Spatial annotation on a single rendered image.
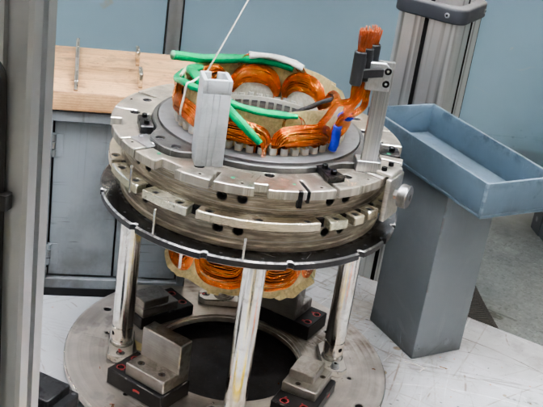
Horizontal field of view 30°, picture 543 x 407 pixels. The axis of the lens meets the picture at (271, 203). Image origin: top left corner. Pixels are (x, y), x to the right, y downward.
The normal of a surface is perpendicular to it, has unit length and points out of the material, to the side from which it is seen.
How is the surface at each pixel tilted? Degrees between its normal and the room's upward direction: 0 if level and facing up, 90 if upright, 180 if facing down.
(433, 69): 90
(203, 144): 90
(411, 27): 90
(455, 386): 0
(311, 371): 0
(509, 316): 0
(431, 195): 90
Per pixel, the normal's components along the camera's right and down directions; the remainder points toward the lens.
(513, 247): 0.14, -0.90
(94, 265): 0.16, 0.43
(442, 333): 0.47, 0.43
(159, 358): -0.58, 0.27
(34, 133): 0.94, 0.25
